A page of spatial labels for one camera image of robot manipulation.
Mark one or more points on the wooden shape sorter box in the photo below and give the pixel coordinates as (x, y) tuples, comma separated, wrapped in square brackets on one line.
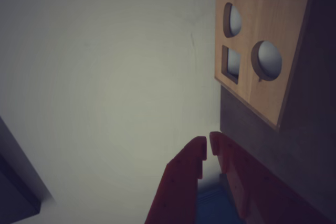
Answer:
[(249, 132), (262, 24)]

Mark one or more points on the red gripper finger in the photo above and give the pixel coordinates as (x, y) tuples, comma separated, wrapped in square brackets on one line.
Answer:
[(178, 187), (257, 195)]

